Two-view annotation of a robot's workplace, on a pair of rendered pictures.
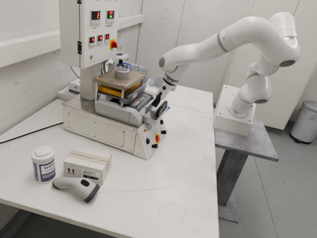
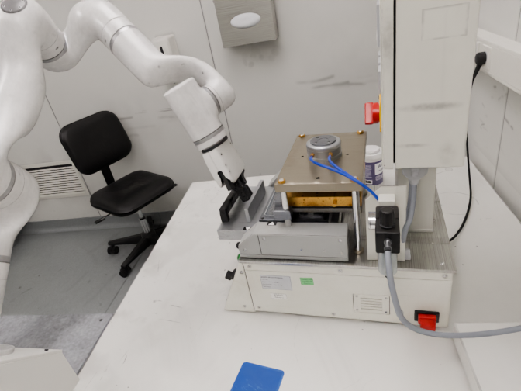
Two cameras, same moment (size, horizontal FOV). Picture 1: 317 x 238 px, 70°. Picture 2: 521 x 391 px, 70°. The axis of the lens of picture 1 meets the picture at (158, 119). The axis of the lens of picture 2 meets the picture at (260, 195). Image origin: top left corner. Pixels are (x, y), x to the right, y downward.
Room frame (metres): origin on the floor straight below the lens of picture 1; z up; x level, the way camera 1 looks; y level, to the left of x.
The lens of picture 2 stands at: (1.98, 0.18, 1.48)
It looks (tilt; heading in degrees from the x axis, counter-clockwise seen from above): 29 degrees down; 187
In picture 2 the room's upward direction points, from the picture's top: 11 degrees counter-clockwise
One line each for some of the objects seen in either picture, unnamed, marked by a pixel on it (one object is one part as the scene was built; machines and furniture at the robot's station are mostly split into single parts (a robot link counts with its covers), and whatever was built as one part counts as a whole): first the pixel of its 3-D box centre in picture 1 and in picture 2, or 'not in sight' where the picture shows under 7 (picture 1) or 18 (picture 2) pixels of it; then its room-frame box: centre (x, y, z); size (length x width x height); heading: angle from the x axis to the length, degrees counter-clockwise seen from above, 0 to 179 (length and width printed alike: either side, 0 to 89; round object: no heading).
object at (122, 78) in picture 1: (118, 77); (338, 168); (1.20, 0.27, 1.08); 0.31 x 0.24 x 0.13; 166
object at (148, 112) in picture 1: (138, 104); (283, 205); (1.15, 0.13, 0.97); 0.30 x 0.22 x 0.08; 76
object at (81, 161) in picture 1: (88, 164); not in sight; (0.79, 0.28, 0.80); 0.19 x 0.13 x 0.09; 84
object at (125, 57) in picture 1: (114, 62); not in sight; (2.15, 0.52, 0.88); 0.25 x 0.20 x 0.17; 78
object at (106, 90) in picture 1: (121, 82); (325, 173); (1.18, 0.24, 1.07); 0.22 x 0.17 x 0.10; 166
